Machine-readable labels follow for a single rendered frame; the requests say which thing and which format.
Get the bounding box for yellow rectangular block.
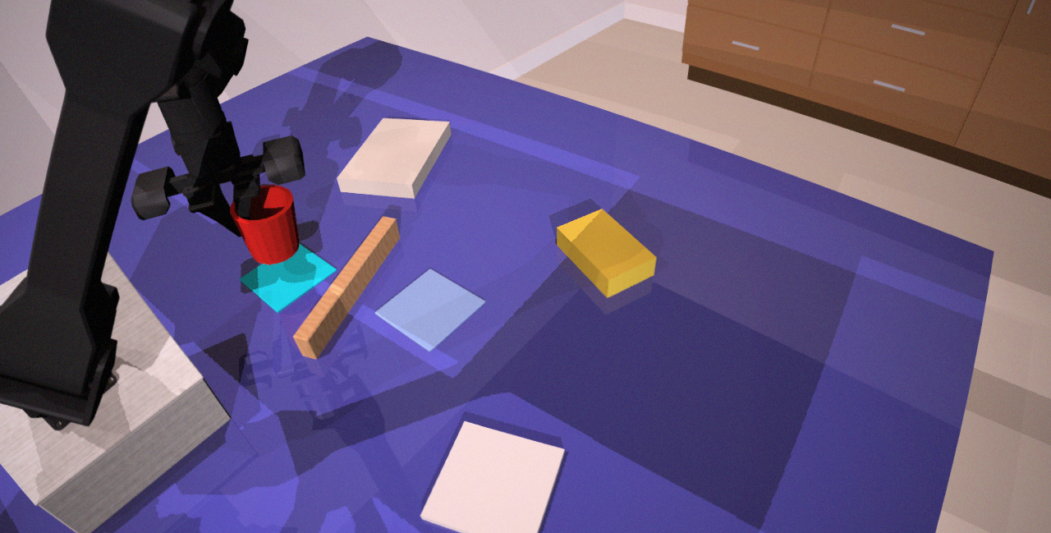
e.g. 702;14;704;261
557;209;656;298

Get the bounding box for red cup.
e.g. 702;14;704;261
230;185;298;265

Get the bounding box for white flat square pad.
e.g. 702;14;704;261
420;421;565;533

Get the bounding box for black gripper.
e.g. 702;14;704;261
131;112;305;237

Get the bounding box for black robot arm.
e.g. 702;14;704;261
0;0;248;430

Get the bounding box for wooden rectangular bar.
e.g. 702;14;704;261
293;216;400;360

